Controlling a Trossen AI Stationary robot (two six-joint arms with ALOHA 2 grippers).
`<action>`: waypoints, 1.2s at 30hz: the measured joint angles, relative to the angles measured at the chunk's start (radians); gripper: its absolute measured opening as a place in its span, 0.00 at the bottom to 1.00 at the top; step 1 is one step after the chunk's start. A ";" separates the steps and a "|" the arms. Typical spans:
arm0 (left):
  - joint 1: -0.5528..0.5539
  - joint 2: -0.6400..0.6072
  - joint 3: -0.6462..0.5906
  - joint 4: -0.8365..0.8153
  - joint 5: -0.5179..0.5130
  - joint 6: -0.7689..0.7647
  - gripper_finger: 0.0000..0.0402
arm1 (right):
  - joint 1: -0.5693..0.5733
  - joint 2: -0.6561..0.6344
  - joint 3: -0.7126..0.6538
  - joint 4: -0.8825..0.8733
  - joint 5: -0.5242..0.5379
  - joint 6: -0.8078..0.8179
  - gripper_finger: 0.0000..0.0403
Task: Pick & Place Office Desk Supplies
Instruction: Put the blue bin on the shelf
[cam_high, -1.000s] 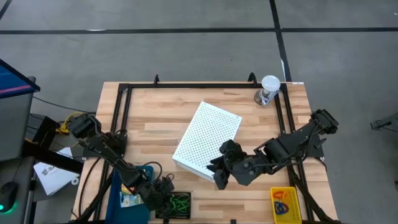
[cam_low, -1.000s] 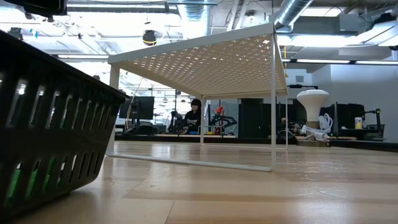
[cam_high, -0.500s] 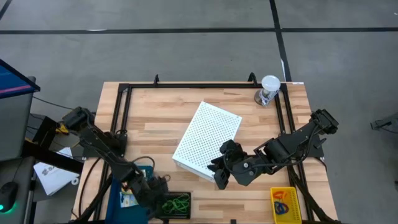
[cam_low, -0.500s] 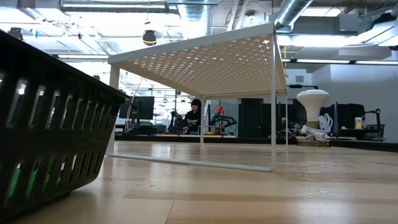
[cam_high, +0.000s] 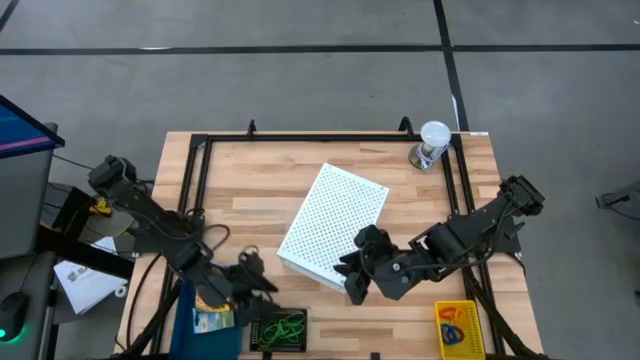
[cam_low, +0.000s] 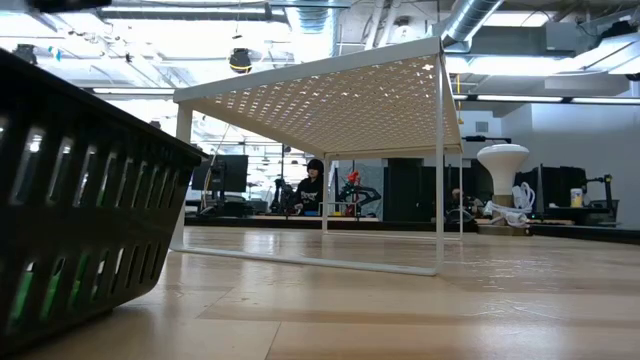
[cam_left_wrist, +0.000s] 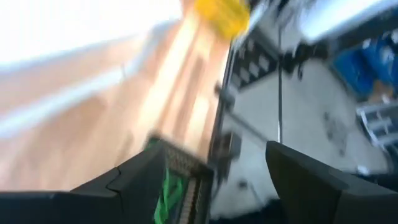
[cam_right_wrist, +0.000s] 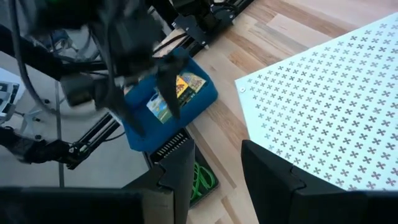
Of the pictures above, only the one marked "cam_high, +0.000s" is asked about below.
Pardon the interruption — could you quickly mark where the black floor stand leg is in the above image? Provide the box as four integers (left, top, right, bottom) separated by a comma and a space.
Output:
594, 179, 640, 211

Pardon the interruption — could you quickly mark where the black slotted plastic basket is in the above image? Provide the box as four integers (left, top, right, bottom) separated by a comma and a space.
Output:
248, 307, 308, 354

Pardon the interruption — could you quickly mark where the white light bulb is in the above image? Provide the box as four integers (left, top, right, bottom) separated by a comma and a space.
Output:
419, 120, 453, 150

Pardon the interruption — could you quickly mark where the black metal stand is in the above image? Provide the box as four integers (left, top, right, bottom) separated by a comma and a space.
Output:
34, 183, 136, 281

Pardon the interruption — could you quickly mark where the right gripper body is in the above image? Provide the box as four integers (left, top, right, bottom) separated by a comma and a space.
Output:
355, 224, 400, 281

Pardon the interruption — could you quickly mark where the blue plastic bin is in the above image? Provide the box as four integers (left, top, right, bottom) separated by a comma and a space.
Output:
168, 279, 251, 360

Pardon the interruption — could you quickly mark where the blue coil wristband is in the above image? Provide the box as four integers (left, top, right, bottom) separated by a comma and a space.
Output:
440, 323, 466, 347

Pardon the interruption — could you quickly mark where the yellow slotted plastic basket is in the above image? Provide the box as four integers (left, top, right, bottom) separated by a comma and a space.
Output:
433, 299, 487, 360

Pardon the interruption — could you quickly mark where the white paper sheet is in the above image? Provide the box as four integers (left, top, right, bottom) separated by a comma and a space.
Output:
53, 236, 129, 315

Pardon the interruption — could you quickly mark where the white perforated metal shelf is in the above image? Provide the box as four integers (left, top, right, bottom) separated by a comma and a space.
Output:
276, 162, 391, 294

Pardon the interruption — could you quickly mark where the white lamp cord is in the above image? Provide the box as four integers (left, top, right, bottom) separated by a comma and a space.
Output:
418, 143, 445, 173

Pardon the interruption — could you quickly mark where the dark grey desk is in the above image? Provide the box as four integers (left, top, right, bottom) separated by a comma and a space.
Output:
0, 249, 59, 360

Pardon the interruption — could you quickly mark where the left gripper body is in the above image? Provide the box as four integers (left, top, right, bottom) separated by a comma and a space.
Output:
222, 252, 266, 306

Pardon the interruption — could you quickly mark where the round wooden lamp base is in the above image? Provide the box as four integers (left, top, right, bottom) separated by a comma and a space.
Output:
408, 143, 436, 172

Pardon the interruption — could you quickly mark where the red orange coil wristband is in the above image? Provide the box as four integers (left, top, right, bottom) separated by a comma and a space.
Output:
438, 305, 464, 324

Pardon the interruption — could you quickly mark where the yellow cable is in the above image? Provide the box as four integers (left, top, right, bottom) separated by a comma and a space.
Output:
88, 197, 136, 239

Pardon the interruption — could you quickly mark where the black computer mouse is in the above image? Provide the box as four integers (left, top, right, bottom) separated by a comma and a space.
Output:
0, 291, 30, 344

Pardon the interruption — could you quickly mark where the grey computer case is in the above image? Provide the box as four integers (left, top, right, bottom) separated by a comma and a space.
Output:
0, 147, 56, 260

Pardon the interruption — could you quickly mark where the monitor with blue screen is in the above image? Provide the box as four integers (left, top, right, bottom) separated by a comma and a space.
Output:
0, 94, 66, 160

